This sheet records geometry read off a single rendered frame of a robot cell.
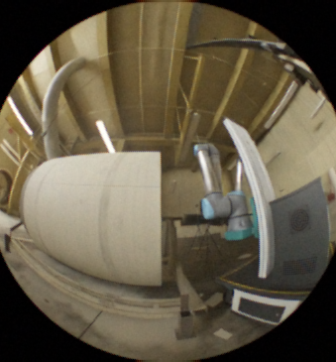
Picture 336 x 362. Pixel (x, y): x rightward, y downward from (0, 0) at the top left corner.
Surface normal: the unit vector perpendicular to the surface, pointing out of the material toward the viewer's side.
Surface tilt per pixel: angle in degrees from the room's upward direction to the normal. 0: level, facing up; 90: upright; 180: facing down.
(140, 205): 89
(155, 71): 180
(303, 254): 90
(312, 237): 90
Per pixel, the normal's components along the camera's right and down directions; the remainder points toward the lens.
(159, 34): 0.03, 0.91
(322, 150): -1.00, -0.01
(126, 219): 0.09, -0.34
